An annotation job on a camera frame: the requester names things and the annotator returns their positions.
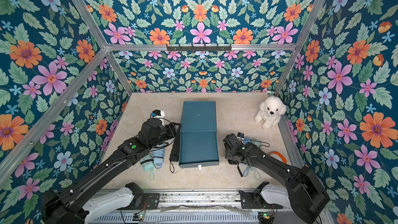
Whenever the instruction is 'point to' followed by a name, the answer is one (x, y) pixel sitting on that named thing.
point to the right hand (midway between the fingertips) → (232, 154)
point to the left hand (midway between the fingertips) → (180, 125)
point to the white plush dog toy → (270, 111)
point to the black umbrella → (174, 154)
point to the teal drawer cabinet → (198, 139)
